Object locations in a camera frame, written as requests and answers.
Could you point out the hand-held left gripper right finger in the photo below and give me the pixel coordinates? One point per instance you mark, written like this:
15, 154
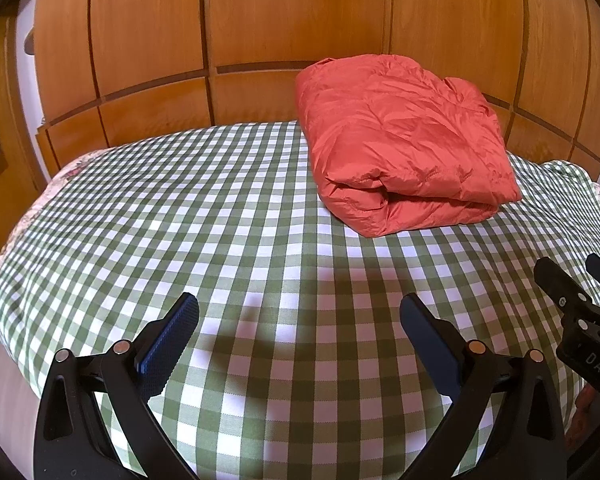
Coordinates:
425, 331

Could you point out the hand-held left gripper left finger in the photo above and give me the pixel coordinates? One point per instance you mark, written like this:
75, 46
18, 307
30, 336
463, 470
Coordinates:
172, 331

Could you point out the orange puffer jacket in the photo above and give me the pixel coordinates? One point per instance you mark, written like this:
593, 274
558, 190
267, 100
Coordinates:
405, 135

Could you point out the green checked bedspread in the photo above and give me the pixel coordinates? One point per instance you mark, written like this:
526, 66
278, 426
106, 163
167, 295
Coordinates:
230, 220

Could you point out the wooden shelf unit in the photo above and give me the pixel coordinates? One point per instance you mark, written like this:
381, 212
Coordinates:
10, 110

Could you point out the wooden wardrobe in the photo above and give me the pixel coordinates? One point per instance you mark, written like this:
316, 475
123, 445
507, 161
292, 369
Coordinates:
280, 10

